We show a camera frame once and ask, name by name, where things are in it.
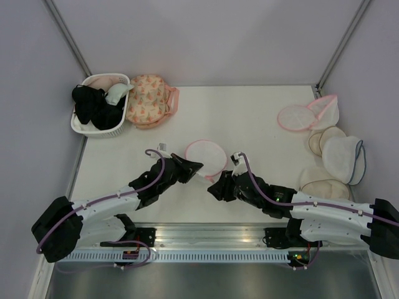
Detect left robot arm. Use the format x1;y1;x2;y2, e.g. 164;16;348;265
31;149;204;263

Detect black bras in basket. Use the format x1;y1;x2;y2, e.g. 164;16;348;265
72;85;125;131

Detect left aluminium corner post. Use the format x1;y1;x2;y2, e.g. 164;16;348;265
42;0;92;77

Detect white plastic laundry basket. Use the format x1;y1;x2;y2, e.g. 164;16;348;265
70;73;130;139

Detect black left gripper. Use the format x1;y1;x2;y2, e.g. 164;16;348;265
158;153;203;194

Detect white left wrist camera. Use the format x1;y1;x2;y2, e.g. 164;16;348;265
158;143;167;152

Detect pink rimmed mesh laundry bag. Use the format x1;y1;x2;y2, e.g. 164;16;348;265
185;140;228;184

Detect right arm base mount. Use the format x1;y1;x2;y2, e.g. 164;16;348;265
262;219;318;250

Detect pink mesh laundry bag open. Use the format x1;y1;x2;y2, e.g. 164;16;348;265
307;95;339;130

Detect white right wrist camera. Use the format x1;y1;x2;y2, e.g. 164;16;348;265
230;151;248;176

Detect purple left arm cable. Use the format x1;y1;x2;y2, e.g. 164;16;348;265
36;148;166;275

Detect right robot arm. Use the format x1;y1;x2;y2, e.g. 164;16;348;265
208;171;398;260

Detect beige bra cup upper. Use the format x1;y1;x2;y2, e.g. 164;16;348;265
307;126;347;157

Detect white bra in basket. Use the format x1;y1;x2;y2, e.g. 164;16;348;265
105;83;133;106

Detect aluminium front rail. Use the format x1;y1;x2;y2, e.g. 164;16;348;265
43;221;384;250

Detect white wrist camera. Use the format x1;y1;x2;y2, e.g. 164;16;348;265
230;151;248;176
158;143;167;152

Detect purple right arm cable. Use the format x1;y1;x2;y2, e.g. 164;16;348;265
238;152;399;272

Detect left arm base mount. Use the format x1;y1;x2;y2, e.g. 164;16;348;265
100;214;156;248

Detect white slotted cable duct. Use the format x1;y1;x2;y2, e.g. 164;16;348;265
63;250;289;263

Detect pink mesh laundry bag flat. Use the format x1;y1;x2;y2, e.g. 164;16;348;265
277;105;317;131

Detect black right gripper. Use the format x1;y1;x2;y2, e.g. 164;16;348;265
207;168;262;209

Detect aluminium corner post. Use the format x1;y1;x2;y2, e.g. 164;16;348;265
42;0;92;77
312;0;373;99

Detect floral peach bra case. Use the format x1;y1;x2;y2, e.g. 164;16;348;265
125;74;180;130

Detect right aluminium corner post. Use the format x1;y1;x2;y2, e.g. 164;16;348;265
312;0;373;99

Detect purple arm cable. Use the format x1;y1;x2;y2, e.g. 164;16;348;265
238;152;399;272
36;148;166;275

